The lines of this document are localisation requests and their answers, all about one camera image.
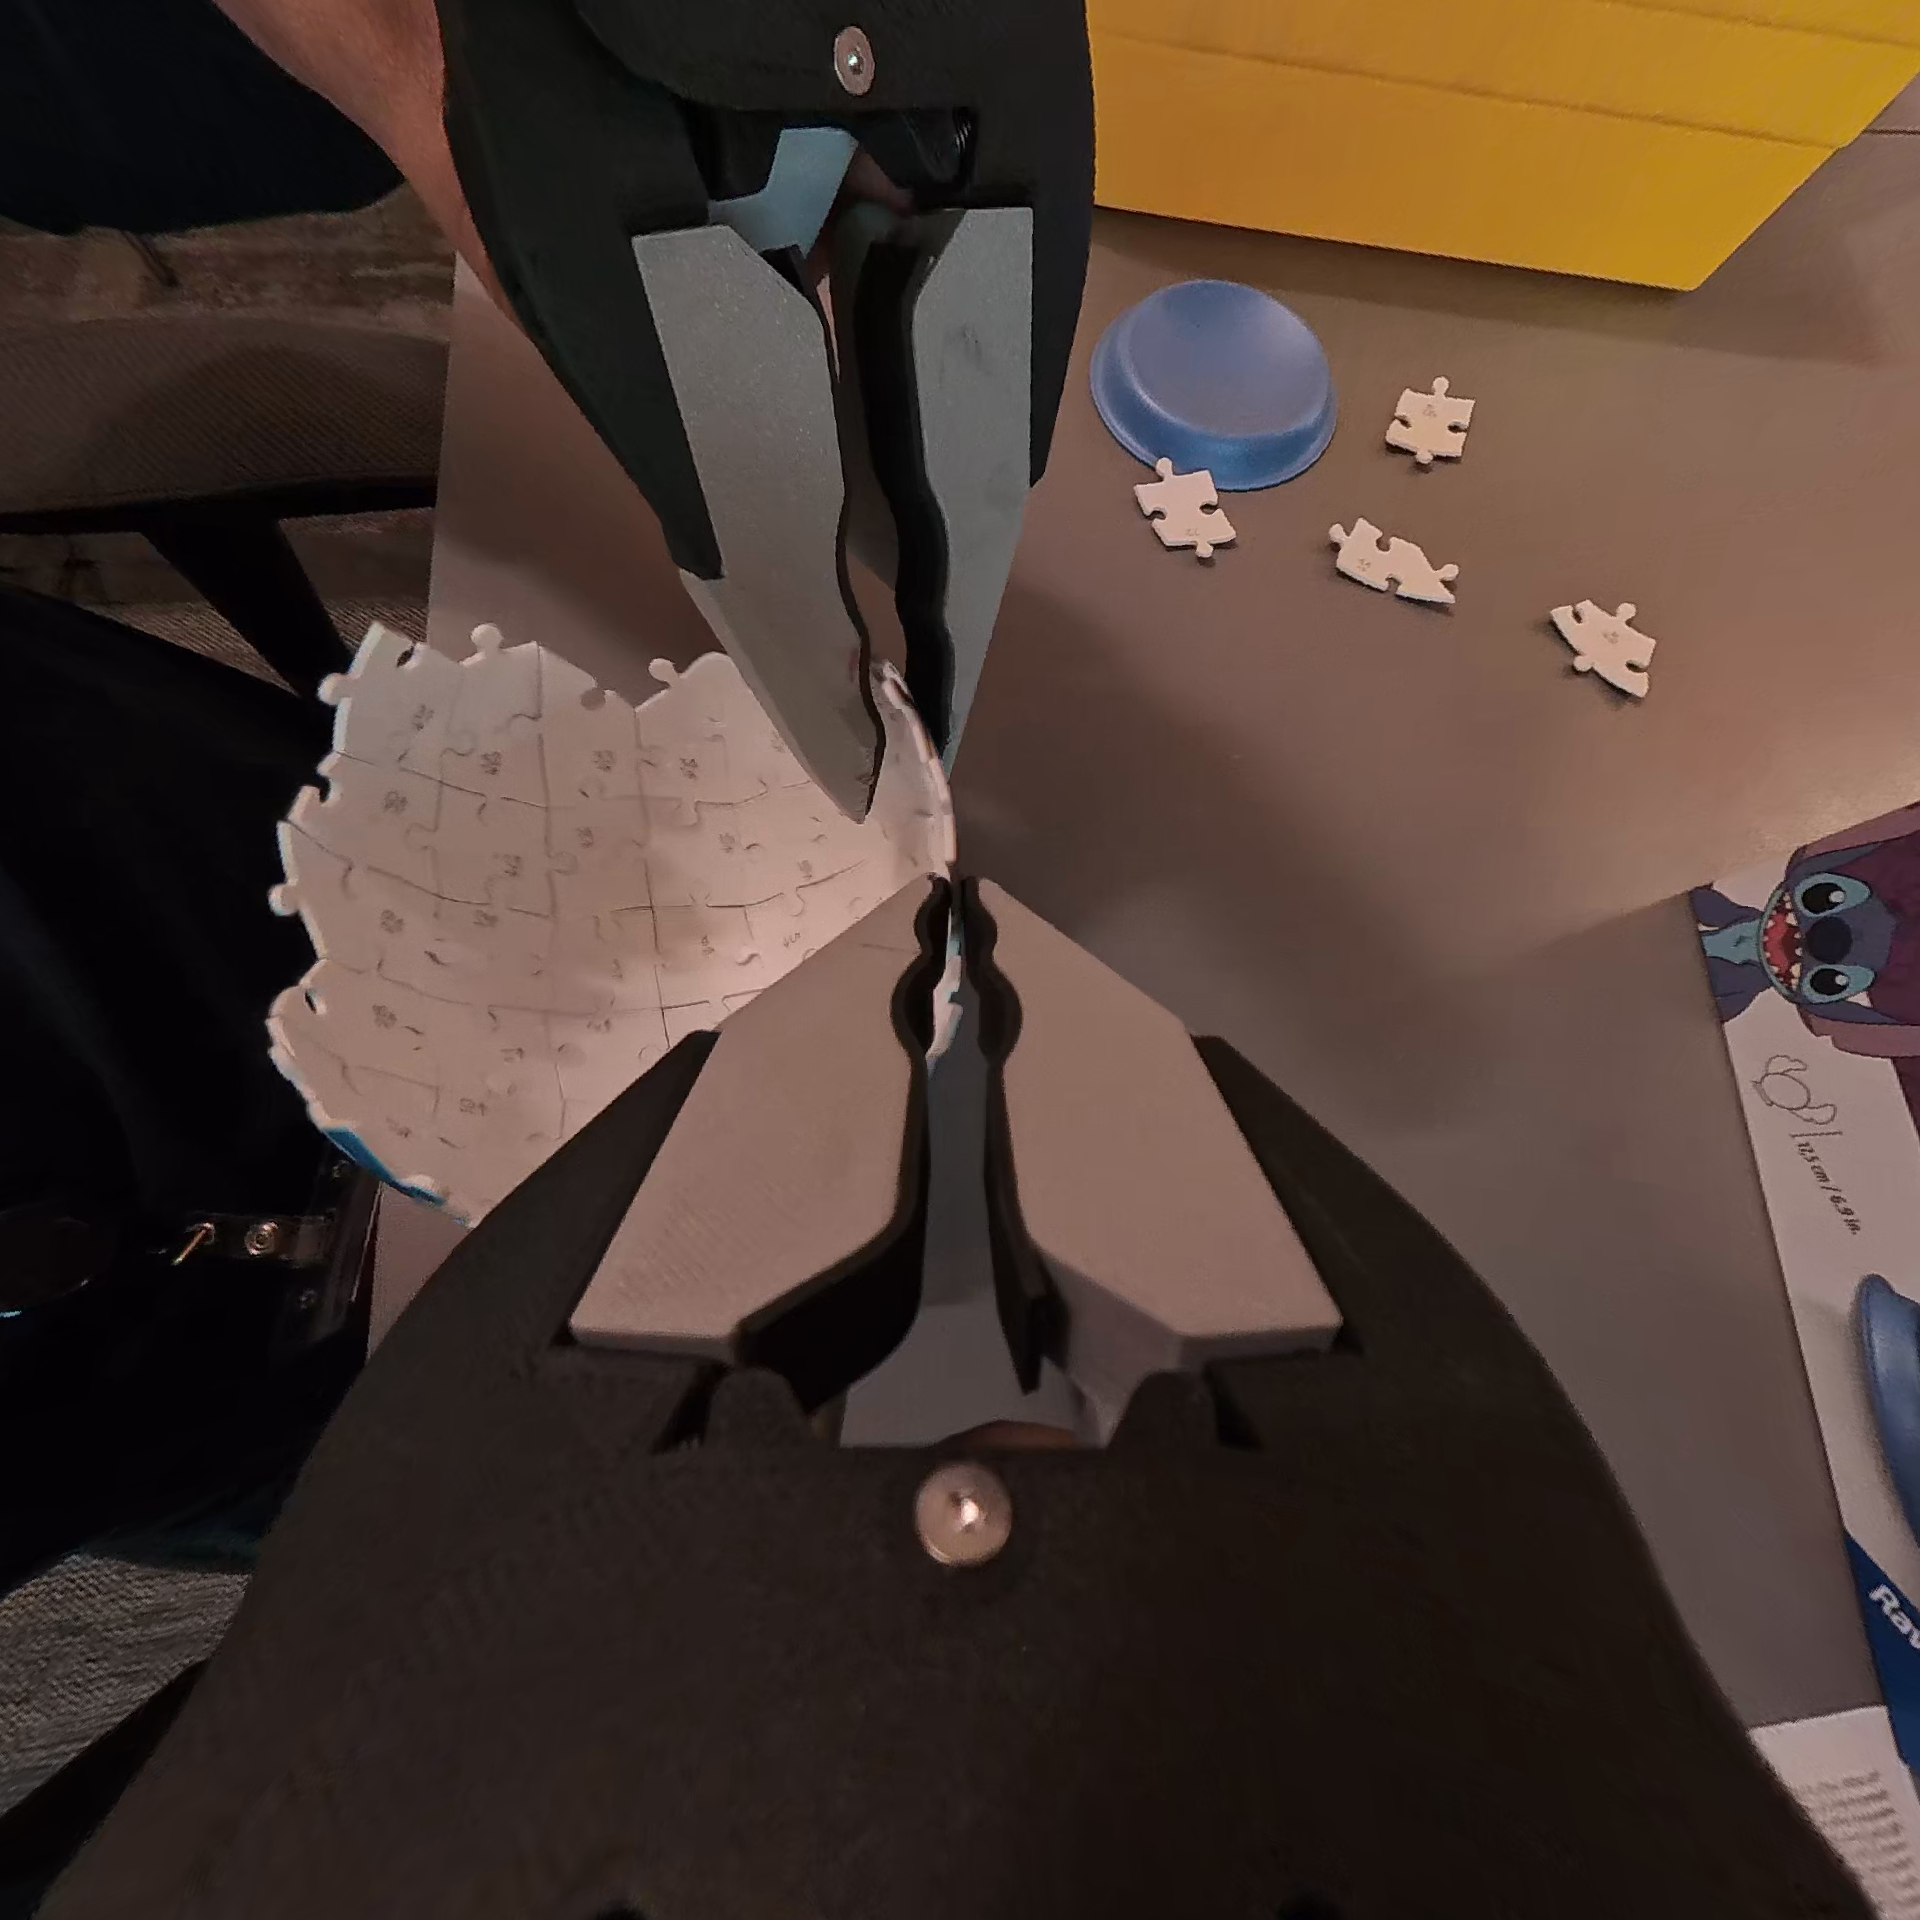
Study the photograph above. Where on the white puzzle piece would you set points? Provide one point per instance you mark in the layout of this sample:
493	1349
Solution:
1394	562
1430	425
1607	647
1185	509
950	983

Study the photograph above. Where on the person's left forearm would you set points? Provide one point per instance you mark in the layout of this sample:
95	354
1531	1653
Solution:
149	90

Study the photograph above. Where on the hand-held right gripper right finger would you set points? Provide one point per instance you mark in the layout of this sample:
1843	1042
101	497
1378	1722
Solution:
1155	1184

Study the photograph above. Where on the yellow plastic bin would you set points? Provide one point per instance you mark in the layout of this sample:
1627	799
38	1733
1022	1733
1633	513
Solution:
1501	135

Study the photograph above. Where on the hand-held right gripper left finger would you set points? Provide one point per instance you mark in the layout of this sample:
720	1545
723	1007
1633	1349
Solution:
763	1184

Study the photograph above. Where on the black furniture legs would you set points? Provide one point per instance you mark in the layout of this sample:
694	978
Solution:
225	524

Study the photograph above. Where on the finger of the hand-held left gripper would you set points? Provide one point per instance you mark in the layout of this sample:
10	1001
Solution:
974	375
750	421

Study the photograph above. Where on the printed puzzle box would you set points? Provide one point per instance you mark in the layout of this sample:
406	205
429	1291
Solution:
1816	1200

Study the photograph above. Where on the blue plastic ball stand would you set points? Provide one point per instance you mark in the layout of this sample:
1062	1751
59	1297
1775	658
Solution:
1214	375

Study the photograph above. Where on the person's dark trousers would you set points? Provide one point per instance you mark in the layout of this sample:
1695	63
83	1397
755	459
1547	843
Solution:
119	975

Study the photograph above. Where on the person's left hand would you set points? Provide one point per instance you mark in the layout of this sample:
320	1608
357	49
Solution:
406	106

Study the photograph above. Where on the puzzle ball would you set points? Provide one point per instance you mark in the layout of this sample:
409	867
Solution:
525	900

